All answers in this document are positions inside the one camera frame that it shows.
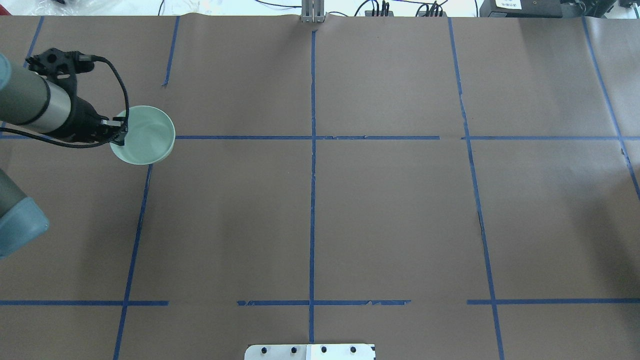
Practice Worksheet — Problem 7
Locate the left black USB hub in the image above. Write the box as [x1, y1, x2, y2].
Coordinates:
[363, 0, 394, 18]

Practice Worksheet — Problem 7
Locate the black usb hub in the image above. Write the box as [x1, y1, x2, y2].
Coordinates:
[414, 0, 445, 18]
[363, 0, 394, 18]

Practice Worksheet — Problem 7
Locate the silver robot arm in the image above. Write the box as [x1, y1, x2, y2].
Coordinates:
[0, 48, 130, 258]

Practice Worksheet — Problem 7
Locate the white camera mast stand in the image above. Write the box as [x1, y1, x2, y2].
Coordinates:
[244, 343, 377, 360]

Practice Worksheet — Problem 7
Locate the aluminium frame post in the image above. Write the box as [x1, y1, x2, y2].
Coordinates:
[301, 0, 327, 24]

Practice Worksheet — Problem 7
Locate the right black USB hub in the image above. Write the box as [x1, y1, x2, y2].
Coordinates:
[414, 0, 445, 18]

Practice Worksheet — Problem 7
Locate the black mini computer box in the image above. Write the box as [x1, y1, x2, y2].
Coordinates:
[478, 0, 563, 19]

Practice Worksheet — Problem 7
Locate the mint green bowl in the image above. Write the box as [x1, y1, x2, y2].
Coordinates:
[109, 105, 176, 166]

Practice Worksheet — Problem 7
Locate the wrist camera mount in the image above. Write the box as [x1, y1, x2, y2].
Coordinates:
[25, 48, 95, 96]

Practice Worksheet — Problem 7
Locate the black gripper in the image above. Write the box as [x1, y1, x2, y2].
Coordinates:
[50, 95, 128, 147]

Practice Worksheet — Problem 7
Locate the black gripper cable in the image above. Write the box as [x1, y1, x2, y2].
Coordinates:
[0, 56, 131, 150]

